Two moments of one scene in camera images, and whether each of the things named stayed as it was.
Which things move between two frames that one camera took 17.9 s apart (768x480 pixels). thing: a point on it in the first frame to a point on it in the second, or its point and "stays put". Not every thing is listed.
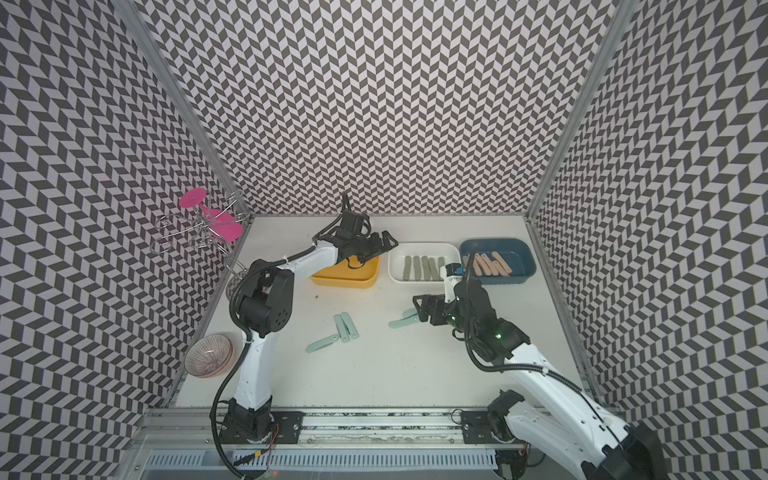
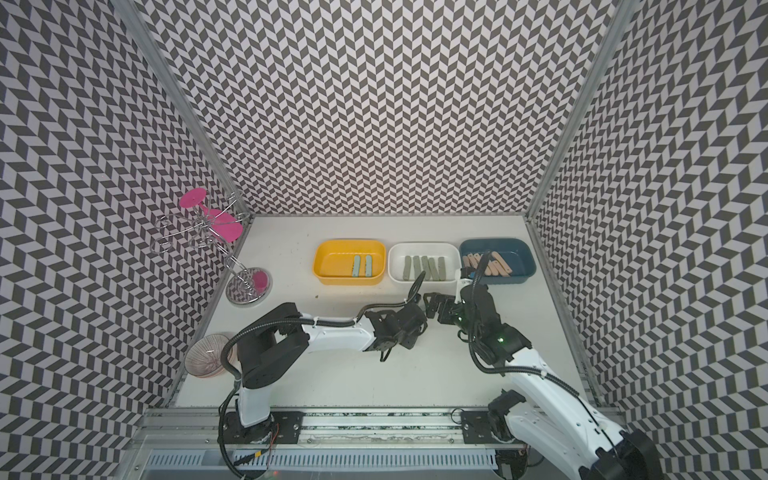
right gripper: x=422 y=314 stays put
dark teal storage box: x=518 y=253 stays put
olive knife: x=417 y=267 stays put
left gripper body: x=365 y=248 to x=409 y=342
